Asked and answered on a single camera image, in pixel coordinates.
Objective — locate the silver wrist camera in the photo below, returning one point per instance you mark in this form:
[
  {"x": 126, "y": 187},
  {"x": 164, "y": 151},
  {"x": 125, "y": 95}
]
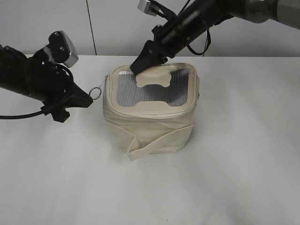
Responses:
[
  {"x": 150, "y": 7},
  {"x": 62, "y": 49}
]

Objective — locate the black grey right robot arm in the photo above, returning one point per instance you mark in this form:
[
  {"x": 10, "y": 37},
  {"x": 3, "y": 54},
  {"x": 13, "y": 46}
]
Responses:
[{"x": 256, "y": 11}]

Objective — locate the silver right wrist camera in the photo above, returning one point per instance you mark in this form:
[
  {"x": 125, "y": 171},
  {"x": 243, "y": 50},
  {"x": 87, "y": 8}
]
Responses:
[{"x": 150, "y": 7}]

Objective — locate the cream fabric zipper bag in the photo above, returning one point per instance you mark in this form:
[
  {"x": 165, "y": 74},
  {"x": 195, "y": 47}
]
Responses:
[{"x": 152, "y": 112}]

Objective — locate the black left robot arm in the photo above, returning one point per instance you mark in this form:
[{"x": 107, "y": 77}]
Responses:
[{"x": 14, "y": 78}]

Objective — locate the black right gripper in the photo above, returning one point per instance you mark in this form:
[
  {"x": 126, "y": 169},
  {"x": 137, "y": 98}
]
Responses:
[{"x": 176, "y": 34}]

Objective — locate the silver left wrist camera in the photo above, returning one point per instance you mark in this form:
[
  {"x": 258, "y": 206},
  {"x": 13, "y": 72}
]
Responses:
[{"x": 62, "y": 49}]

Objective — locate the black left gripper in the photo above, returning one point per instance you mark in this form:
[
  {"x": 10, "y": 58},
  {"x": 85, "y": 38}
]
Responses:
[{"x": 53, "y": 84}]

